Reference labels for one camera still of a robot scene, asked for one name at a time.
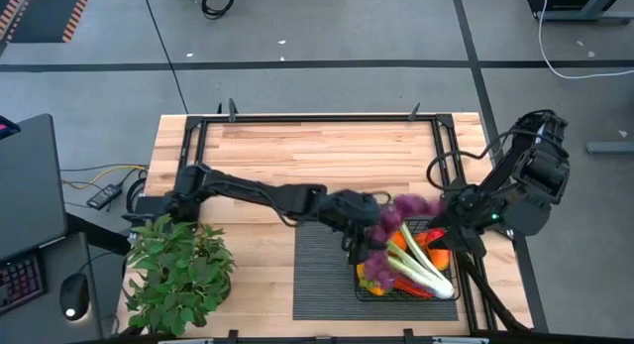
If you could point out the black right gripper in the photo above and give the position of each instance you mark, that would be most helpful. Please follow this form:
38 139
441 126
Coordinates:
470 210

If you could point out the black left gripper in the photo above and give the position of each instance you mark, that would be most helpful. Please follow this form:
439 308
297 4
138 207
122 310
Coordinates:
349 210

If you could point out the red yellow mango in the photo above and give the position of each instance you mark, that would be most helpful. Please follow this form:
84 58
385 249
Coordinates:
440 260

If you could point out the white bok choy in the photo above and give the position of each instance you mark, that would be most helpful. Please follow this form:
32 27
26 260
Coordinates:
426 279

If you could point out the purple grape bunch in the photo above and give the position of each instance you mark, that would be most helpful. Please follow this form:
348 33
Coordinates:
406 205

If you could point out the red chili pepper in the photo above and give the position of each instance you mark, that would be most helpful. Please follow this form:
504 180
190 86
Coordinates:
408 287

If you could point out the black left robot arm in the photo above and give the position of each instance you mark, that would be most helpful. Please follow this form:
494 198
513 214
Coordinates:
247 190

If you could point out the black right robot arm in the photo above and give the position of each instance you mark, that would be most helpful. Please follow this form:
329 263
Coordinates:
540 170

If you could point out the grey woven placemat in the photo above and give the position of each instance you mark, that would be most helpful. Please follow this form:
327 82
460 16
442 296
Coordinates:
322 274

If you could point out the grey furniture foot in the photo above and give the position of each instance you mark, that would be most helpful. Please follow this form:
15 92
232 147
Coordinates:
609 148

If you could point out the green potted plant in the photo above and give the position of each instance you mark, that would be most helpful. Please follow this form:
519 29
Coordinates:
178 269

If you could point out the black power adapter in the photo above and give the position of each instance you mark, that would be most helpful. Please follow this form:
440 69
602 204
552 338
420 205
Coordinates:
104 196

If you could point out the black computer mouse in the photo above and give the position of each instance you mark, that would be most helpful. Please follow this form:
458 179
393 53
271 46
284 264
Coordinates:
74 294

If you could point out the dark grey desk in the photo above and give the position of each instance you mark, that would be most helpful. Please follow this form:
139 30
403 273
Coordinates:
49 329

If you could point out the black laptop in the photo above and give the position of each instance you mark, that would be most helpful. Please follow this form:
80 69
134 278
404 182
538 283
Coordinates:
30 185

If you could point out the backlit black keyboard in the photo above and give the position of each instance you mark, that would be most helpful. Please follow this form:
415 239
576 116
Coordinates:
20 282

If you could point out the black device red screen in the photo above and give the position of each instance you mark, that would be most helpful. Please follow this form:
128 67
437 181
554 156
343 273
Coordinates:
6 128

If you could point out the hazard striped floor mat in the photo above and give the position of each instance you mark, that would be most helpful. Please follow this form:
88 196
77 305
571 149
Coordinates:
44 17

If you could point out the black metal rig frame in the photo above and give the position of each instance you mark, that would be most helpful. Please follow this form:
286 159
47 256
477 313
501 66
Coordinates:
317 118

